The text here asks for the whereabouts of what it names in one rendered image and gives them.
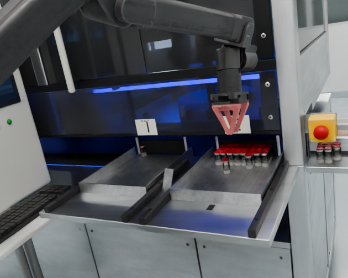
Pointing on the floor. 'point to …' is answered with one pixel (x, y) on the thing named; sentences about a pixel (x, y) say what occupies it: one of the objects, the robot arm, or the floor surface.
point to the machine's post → (293, 131)
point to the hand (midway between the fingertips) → (232, 130)
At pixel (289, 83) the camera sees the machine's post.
